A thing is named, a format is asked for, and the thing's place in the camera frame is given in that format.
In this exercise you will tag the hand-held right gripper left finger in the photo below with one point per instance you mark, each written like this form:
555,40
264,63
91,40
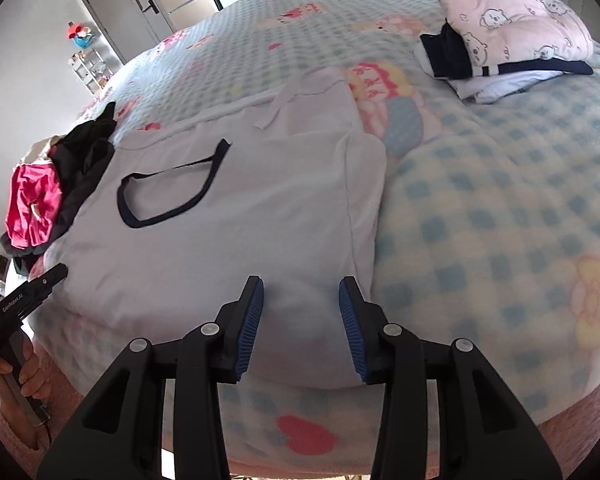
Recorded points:
250,332

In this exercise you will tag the cream garment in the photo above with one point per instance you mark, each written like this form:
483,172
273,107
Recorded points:
37,150

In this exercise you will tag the red and blue plush toy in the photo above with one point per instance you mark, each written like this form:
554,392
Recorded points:
80,36

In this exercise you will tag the folded white garment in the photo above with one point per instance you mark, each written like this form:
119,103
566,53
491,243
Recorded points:
500,87

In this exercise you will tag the white t-shirt with navy trim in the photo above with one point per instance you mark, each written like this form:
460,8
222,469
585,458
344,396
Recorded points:
260,220

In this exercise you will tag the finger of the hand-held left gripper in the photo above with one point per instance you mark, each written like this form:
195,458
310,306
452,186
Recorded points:
42,287

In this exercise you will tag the black clothes pile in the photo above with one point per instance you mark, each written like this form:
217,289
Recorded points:
87,160

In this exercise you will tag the pink fleece bed sheet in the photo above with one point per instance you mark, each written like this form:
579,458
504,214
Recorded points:
572,425

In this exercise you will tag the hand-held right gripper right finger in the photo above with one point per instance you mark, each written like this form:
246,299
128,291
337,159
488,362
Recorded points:
352,332

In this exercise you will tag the grey door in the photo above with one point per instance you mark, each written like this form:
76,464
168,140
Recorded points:
115,5

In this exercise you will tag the magenta garment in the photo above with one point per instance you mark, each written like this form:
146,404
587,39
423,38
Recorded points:
32,205

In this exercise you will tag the person's left forearm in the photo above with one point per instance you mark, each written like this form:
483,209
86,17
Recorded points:
5,435

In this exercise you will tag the person's left hand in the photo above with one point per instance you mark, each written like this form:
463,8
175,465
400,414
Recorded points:
32,377

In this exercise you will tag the white storage rack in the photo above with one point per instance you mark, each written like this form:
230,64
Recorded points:
90,70

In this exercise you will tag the checkered cartoon print blanket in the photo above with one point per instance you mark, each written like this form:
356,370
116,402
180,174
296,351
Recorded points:
480,210

